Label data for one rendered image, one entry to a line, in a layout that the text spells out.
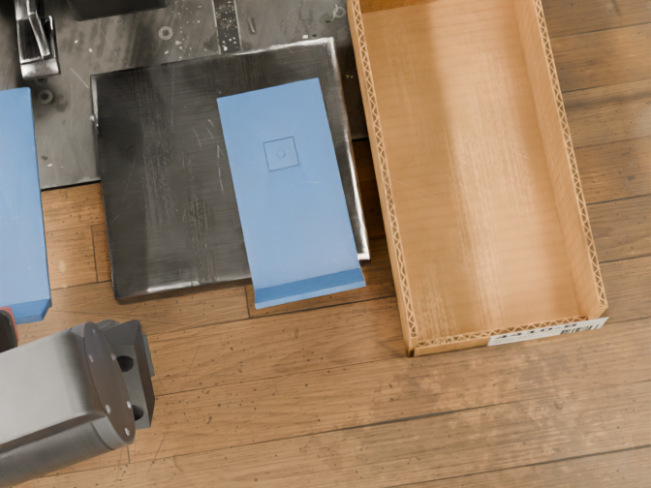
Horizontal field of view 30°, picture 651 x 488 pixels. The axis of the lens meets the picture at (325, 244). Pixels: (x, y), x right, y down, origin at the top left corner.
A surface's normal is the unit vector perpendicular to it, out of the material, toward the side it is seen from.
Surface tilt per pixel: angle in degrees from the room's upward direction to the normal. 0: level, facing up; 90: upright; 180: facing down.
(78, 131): 0
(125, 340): 59
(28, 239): 1
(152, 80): 0
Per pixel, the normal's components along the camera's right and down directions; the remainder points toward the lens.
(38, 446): 0.14, 0.45
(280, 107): -0.04, -0.25
